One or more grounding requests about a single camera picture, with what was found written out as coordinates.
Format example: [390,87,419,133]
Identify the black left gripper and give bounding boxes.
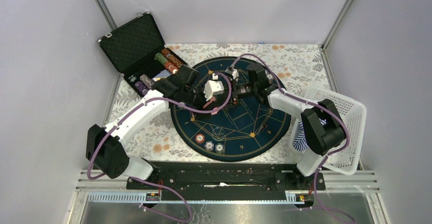
[182,81,216,120]

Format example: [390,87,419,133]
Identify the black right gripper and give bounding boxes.
[215,78,257,110]

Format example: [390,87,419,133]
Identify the red chip stack bottom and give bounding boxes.
[195,133,205,144]

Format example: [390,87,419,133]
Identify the blue yellow chip stack bottom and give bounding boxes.
[214,144,225,154]

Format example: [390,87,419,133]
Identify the pink card deck box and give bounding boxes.
[203,96,218,111]

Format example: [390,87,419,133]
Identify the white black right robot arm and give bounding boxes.
[247,63,350,189]

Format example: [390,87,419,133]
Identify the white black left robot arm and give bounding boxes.
[86,65,205,189]

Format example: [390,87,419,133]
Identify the red chip row in case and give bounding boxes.
[164,61,179,74]

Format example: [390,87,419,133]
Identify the brown chip row in case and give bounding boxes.
[161,48,183,68]

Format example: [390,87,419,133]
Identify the round dark blue poker mat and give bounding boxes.
[170,56,292,163]

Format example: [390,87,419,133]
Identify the green chip row in case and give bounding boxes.
[155,52,168,66]

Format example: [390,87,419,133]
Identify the purple chip row in case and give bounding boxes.
[134,74,154,96]

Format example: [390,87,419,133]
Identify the clear dealer button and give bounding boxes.
[210,127,226,142]

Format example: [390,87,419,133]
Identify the floral patterned tablecloth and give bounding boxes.
[102,43,330,163]

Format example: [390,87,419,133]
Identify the black aluminium chip case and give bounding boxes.
[97,12,167,97]

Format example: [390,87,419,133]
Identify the blue white striped cloth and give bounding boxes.
[292,122,308,152]

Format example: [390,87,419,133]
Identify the white plastic laundry basket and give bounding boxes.
[288,86,367,176]

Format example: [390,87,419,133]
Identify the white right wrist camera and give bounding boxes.
[225,66,239,81]

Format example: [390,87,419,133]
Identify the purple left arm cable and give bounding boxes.
[87,72,233,224]

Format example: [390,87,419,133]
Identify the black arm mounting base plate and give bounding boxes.
[93,160,327,201]

